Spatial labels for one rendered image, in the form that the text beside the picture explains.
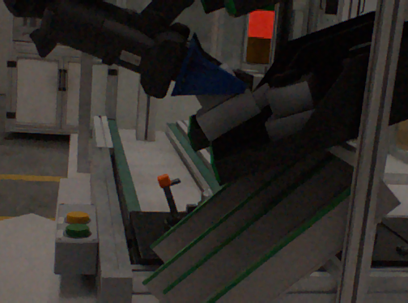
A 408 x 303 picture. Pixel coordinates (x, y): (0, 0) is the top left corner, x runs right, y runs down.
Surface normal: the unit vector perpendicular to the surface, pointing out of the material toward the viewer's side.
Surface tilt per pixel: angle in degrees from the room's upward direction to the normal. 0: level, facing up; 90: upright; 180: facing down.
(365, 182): 90
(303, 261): 90
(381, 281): 90
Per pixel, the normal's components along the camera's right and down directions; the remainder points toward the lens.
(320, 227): 0.06, 0.22
